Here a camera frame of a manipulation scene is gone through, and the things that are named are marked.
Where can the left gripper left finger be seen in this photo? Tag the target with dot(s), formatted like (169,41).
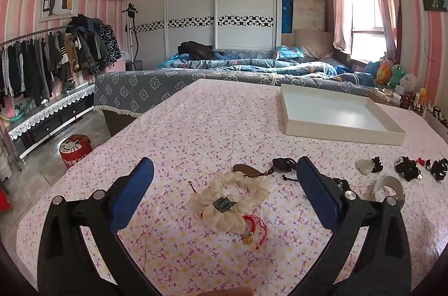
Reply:
(65,266)

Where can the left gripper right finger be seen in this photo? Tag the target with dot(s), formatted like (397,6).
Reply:
(368,252)

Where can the white strap wristwatch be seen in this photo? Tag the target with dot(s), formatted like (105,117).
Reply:
(389,187)

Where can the jade pendant black knot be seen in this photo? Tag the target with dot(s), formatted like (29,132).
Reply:
(368,166)

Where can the amber pendant red tassel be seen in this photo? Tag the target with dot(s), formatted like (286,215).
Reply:
(425,163)

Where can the black hair claw clip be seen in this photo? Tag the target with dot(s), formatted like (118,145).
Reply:
(439,169)

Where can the cream fabric scrunchie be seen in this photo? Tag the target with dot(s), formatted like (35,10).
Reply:
(227,199)

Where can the red cylindrical bin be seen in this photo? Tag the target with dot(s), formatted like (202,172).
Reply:
(74,148)

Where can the lace covered low cabinet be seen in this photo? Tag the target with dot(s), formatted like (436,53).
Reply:
(40,124)

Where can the white cosmetics organizer box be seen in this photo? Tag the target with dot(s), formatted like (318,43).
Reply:
(436,125)

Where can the white shallow tray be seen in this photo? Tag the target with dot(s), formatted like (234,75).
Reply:
(331,115)

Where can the floral pink tablecloth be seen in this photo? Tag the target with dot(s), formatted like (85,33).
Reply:
(208,127)

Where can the dark red round jar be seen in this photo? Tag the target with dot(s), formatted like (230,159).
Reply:
(406,101)

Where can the orange bottle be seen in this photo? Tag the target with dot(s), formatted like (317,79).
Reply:
(422,96)

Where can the bed with blue quilt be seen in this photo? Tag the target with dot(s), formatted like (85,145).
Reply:
(134,92)

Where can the white plush toy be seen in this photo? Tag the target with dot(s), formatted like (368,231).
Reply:
(408,82)

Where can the orange plush toy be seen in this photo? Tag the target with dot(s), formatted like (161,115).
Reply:
(384,73)

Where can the green plush toy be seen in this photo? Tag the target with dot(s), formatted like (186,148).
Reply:
(397,74)

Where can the clothes rack with garments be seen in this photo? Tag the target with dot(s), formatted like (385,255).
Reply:
(31,67)

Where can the black garment steamer stand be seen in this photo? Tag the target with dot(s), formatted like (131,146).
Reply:
(133,64)

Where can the beige pillow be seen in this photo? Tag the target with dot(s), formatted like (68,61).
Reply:
(313,43)

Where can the black bag on bed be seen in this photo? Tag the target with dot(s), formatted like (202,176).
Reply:
(196,50)

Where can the white sliding wardrobe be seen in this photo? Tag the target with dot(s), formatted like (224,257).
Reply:
(162,25)

